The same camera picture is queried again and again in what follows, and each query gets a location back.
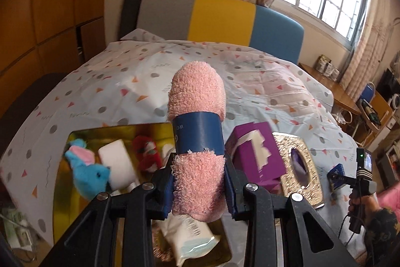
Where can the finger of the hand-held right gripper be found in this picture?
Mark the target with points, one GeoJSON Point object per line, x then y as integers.
{"type": "Point", "coordinates": [347, 182]}

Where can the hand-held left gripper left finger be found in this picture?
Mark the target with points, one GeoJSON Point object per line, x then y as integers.
{"type": "Point", "coordinates": [165, 193]}

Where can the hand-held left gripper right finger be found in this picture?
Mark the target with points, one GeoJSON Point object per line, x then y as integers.
{"type": "Point", "coordinates": [231, 196]}

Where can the blue tissue pack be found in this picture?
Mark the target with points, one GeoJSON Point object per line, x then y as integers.
{"type": "Point", "coordinates": [337, 169]}

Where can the small red doll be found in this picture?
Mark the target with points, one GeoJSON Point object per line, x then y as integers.
{"type": "Point", "coordinates": [147, 154]}

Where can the white wet wipes pack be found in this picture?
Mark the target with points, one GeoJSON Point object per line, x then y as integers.
{"type": "Point", "coordinates": [187, 238]}

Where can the white sponge block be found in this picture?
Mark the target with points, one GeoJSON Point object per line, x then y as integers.
{"type": "Point", "coordinates": [116, 160]}

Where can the blue plush toy pink ears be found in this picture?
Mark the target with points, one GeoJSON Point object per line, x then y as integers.
{"type": "Point", "coordinates": [90, 177]}

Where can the gold rectangular tin box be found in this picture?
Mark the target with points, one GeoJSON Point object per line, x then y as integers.
{"type": "Point", "coordinates": [93, 133]}

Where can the pink towel roll blue band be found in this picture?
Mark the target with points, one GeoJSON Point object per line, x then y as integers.
{"type": "Point", "coordinates": [197, 91]}

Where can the person's right forearm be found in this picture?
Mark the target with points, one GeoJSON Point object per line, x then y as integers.
{"type": "Point", "coordinates": [384, 235]}

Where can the person's right hand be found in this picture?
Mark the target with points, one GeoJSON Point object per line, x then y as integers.
{"type": "Point", "coordinates": [373, 210]}

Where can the pink blanket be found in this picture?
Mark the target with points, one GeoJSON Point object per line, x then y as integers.
{"type": "Point", "coordinates": [390, 198]}

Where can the ornate gold tissue box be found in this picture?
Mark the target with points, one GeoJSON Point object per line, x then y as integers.
{"type": "Point", "coordinates": [312, 190]}

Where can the purple carton box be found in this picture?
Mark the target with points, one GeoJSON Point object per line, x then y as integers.
{"type": "Point", "coordinates": [247, 157]}

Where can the dark hand tool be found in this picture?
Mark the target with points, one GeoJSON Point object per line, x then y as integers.
{"type": "Point", "coordinates": [372, 112]}

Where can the wooden desk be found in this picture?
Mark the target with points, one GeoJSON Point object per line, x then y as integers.
{"type": "Point", "coordinates": [334, 90]}

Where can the black screen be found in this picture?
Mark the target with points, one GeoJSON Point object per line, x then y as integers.
{"type": "Point", "coordinates": [389, 84]}

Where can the small printed packet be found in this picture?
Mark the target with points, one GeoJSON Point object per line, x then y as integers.
{"type": "Point", "coordinates": [323, 64]}
{"type": "Point", "coordinates": [336, 74]}
{"type": "Point", "coordinates": [329, 70]}

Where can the green white bag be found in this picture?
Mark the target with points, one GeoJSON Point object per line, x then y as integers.
{"type": "Point", "coordinates": [15, 229]}

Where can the grey yellow blue headboard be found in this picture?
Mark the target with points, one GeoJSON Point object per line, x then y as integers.
{"type": "Point", "coordinates": [218, 16]}

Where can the wooden wardrobe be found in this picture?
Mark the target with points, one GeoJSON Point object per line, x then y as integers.
{"type": "Point", "coordinates": [47, 20]}

